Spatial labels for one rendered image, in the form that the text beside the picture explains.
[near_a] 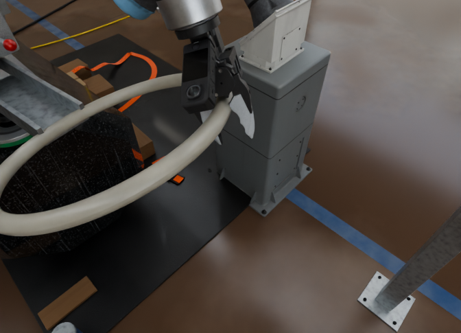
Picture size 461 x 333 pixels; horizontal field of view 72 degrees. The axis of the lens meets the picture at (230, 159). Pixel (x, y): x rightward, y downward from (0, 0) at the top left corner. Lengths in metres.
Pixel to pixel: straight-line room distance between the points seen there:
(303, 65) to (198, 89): 1.05
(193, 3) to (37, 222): 0.36
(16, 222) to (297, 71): 1.19
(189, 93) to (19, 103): 0.64
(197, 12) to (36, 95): 0.65
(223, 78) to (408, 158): 2.07
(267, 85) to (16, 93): 0.87
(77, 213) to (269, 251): 1.44
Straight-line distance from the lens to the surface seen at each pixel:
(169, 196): 1.99
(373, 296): 1.83
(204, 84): 0.46
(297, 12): 1.42
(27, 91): 1.06
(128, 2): 0.67
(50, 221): 0.48
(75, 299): 1.82
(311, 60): 1.53
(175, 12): 0.49
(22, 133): 1.26
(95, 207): 0.45
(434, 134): 2.77
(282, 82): 1.36
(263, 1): 1.42
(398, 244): 2.03
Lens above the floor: 1.61
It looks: 48 degrees down
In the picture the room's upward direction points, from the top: straight up
